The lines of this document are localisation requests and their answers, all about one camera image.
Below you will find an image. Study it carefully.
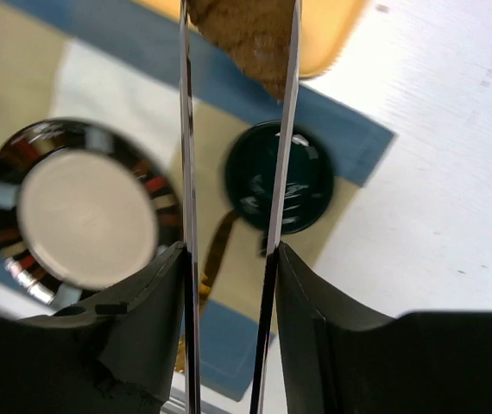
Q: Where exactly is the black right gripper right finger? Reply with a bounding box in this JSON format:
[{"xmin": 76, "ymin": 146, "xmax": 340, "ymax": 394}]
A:
[{"xmin": 276, "ymin": 244, "xmax": 492, "ymax": 413}]

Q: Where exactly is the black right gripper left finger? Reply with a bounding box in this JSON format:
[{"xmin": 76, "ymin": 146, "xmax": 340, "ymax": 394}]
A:
[{"xmin": 0, "ymin": 242, "xmax": 185, "ymax": 413}]

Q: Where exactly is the brown chocolate croissant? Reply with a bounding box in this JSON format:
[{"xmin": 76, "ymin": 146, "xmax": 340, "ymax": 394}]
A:
[{"xmin": 188, "ymin": 0, "xmax": 294, "ymax": 101}]

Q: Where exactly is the gold knife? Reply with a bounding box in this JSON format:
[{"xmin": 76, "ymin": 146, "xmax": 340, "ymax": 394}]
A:
[{"xmin": 176, "ymin": 210, "xmax": 239, "ymax": 372}]

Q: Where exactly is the dark rimmed ceramic plate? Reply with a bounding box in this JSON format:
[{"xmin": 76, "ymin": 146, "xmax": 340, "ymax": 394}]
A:
[{"xmin": 0, "ymin": 118, "xmax": 183, "ymax": 308}]

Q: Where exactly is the dark green mug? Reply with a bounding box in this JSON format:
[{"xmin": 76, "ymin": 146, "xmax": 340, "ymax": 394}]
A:
[{"xmin": 224, "ymin": 121, "xmax": 334, "ymax": 257}]

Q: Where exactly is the blue beige checked placemat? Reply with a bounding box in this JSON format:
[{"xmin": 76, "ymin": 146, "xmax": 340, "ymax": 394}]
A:
[{"xmin": 0, "ymin": 1, "xmax": 394, "ymax": 405}]

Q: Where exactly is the yellow plastic tray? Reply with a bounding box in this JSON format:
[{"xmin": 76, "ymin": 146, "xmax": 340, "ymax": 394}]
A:
[{"xmin": 137, "ymin": 0, "xmax": 368, "ymax": 80}]

